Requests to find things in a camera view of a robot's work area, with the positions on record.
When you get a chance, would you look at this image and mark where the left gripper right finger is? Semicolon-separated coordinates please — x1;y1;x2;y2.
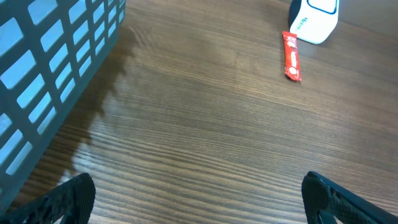
302;171;397;224

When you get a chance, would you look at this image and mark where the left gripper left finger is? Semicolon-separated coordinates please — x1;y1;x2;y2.
1;173;96;224

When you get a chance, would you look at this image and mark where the red coffee stick sachet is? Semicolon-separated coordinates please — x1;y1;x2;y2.
282;31;302;82

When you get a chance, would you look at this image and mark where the white barcode scanner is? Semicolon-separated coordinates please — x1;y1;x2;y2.
289;0;340;44

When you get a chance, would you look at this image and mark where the grey plastic shopping basket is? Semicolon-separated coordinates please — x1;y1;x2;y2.
1;0;126;213

